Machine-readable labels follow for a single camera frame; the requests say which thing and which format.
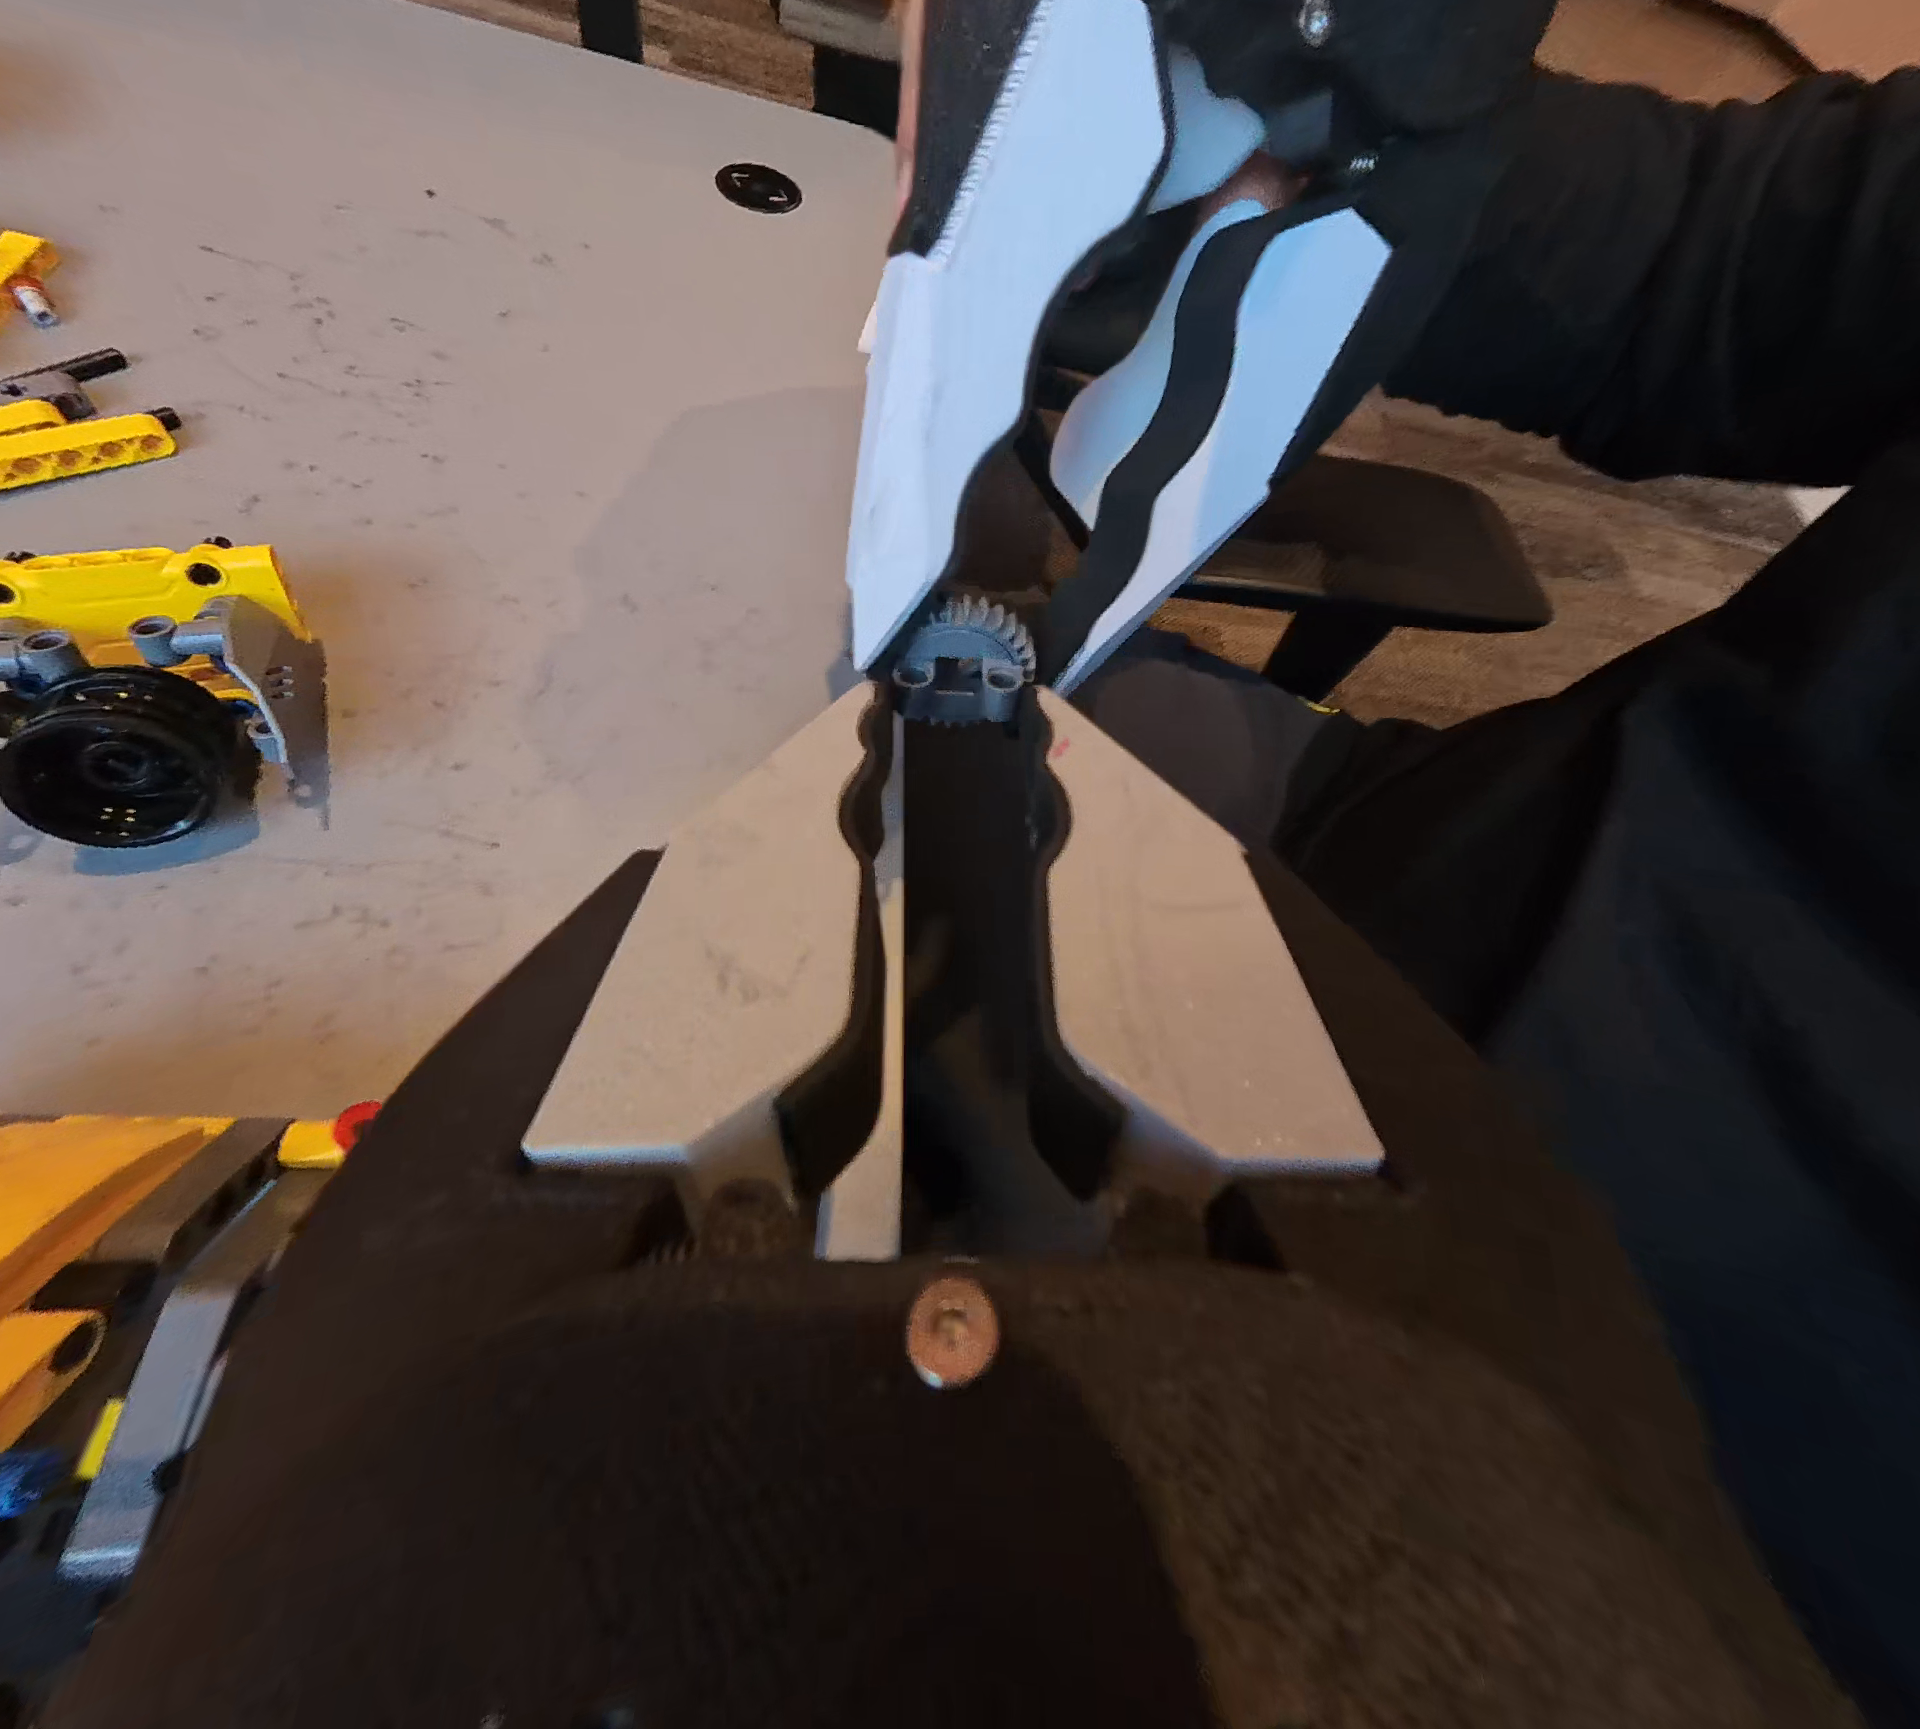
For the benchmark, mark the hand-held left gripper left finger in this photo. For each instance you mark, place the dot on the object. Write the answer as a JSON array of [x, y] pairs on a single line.
[[705, 978]]

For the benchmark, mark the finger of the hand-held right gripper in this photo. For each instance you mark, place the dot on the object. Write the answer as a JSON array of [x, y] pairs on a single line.
[[974, 379], [1274, 364]]

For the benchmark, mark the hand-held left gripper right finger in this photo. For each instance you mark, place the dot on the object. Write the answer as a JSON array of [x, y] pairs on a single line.
[[1201, 994]]

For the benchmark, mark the grey toy gear assembly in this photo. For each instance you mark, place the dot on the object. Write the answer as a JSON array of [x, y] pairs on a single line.
[[960, 670]]

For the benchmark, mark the person's right forearm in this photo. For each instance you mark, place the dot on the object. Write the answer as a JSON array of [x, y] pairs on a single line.
[[1681, 258]]

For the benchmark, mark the black round desk grommet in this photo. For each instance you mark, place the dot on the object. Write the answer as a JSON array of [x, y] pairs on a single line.
[[759, 187]]

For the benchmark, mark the grey desk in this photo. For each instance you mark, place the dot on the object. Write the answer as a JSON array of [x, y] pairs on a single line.
[[524, 408]]

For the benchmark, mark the person's right hand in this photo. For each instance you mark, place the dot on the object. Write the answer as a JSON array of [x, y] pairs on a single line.
[[1269, 181]]

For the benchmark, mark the black mesh office chair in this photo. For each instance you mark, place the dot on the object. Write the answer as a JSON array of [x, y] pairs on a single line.
[[1394, 544]]

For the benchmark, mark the person's dark clothed body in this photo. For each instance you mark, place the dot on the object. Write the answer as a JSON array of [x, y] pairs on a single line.
[[1651, 1084]]

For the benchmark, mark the grey yellow wheel housing assembly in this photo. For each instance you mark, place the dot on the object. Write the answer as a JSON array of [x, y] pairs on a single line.
[[151, 694]]

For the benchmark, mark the yellow toy vehicle model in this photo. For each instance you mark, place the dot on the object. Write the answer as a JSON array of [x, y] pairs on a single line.
[[91, 1248]]

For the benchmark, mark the yellow beam with holes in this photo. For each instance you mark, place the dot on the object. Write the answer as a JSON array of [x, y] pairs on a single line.
[[91, 446]]

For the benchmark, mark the black grey axle piece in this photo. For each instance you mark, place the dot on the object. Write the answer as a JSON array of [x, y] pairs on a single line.
[[60, 379]]

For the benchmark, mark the small yellow piece with pin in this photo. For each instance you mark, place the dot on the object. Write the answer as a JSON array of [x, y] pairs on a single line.
[[22, 270]]

